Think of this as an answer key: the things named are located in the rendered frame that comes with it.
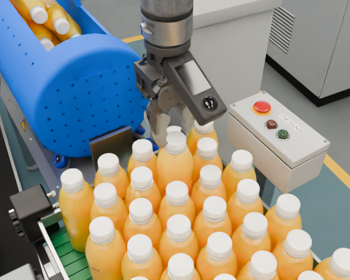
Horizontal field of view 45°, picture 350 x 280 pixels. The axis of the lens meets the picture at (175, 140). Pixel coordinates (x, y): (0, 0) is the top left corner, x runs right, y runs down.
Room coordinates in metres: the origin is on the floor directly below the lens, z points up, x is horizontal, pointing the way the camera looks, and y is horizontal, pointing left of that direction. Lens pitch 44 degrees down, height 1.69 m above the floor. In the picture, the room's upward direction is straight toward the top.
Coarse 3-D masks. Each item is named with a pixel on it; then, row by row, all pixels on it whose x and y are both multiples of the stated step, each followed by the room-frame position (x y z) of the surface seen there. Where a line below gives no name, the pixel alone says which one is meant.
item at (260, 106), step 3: (258, 102) 0.71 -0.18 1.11; (261, 102) 0.71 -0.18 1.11; (264, 102) 0.71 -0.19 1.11; (267, 102) 0.71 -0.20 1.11; (255, 105) 0.70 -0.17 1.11; (258, 105) 0.70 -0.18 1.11; (261, 105) 0.70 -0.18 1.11; (264, 105) 0.70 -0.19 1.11; (267, 105) 0.70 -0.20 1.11; (270, 105) 0.70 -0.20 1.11; (255, 108) 0.69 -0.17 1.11; (258, 108) 0.69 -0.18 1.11; (261, 108) 0.69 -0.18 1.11; (264, 108) 0.69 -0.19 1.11; (267, 108) 0.69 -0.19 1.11; (270, 108) 0.69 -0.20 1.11; (258, 111) 0.68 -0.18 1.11; (261, 111) 0.68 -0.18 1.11; (264, 111) 0.68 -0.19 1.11; (267, 111) 0.68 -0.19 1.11
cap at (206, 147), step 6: (204, 138) 0.60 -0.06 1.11; (210, 138) 0.60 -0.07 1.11; (198, 144) 0.58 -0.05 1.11; (204, 144) 0.58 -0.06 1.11; (210, 144) 0.58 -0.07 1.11; (216, 144) 0.58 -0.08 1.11; (198, 150) 0.58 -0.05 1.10; (204, 150) 0.57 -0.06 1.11; (210, 150) 0.57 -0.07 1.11; (216, 150) 0.58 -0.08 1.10; (204, 156) 0.57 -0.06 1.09; (210, 156) 0.57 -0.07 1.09
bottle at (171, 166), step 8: (160, 152) 0.55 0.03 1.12; (168, 152) 0.53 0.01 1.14; (176, 152) 0.53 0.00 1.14; (184, 152) 0.54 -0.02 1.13; (160, 160) 0.54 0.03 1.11; (168, 160) 0.53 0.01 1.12; (176, 160) 0.52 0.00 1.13; (184, 160) 0.53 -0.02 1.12; (192, 160) 0.54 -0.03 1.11; (160, 168) 0.53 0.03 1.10; (168, 168) 0.52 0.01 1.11; (176, 168) 0.52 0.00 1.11; (184, 168) 0.52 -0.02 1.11; (192, 168) 0.53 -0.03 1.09; (160, 176) 0.53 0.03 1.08; (168, 176) 0.52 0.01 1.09; (176, 176) 0.51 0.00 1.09; (184, 176) 0.52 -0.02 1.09; (192, 176) 0.54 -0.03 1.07; (160, 184) 0.53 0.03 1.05; (192, 184) 0.54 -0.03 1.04
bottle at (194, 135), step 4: (192, 128) 0.67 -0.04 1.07; (212, 128) 0.65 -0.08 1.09; (192, 132) 0.65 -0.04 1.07; (196, 132) 0.65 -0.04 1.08; (200, 132) 0.64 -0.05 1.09; (204, 132) 0.64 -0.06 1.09; (208, 132) 0.64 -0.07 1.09; (212, 132) 0.65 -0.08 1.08; (188, 136) 0.66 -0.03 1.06; (192, 136) 0.65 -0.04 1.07; (196, 136) 0.64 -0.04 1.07; (200, 136) 0.64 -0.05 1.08; (204, 136) 0.64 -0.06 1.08; (208, 136) 0.64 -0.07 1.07; (212, 136) 0.64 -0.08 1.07; (216, 136) 0.65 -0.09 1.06; (188, 140) 0.65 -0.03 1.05; (192, 140) 0.64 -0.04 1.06; (196, 140) 0.64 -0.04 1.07; (216, 140) 0.65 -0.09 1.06; (188, 144) 0.65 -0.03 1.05; (192, 144) 0.64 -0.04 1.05; (196, 144) 0.63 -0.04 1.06; (192, 148) 0.63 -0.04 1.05; (196, 148) 0.63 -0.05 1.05; (192, 152) 0.63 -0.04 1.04
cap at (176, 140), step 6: (168, 132) 0.56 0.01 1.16; (174, 132) 0.56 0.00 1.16; (180, 132) 0.56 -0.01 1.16; (168, 138) 0.55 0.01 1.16; (174, 138) 0.55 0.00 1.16; (180, 138) 0.55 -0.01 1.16; (168, 144) 0.53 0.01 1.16; (174, 144) 0.53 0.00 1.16; (180, 144) 0.53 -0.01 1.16; (174, 150) 0.53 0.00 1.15; (180, 150) 0.53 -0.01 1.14
